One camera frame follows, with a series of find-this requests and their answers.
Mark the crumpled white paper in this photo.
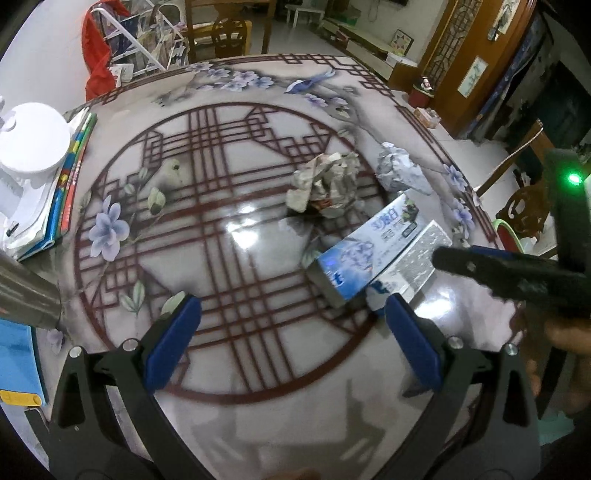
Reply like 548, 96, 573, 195
375, 142, 435, 195

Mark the blue toothpaste box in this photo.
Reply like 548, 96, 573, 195
305, 194, 421, 309

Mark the person's right hand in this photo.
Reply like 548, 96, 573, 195
512, 305, 591, 416

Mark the framed picture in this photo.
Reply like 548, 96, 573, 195
392, 28, 414, 57

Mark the small red bin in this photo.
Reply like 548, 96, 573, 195
409, 76, 435, 109

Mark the crumpled newspaper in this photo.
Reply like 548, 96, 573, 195
285, 151, 363, 219

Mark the green rimmed red bin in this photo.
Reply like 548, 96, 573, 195
493, 219, 532, 252

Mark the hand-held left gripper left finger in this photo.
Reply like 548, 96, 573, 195
46, 292, 218, 480

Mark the plain wooden chair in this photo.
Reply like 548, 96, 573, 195
185, 0, 278, 63

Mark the wall poster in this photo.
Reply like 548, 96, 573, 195
458, 56, 489, 97

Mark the white wire rack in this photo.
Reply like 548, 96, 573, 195
90, 0, 190, 77

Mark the white low cabinet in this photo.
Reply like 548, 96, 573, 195
321, 17, 419, 90

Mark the steel cup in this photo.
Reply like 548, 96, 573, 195
0, 253, 63, 330

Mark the silver patterned box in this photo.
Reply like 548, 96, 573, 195
367, 220, 454, 311

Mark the carved wooden chair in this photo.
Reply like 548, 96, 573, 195
473, 119, 561, 257

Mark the white table appliance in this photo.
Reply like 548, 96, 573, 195
0, 96, 70, 217

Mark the small white table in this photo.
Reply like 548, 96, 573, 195
285, 6, 325, 27

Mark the stack of colourful books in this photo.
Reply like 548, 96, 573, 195
7, 110, 99, 261

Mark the red cloth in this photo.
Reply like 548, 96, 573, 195
82, 0, 130, 100

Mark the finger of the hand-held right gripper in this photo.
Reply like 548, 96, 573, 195
431, 244, 591, 319

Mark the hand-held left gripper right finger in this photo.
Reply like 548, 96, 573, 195
384, 292, 541, 480

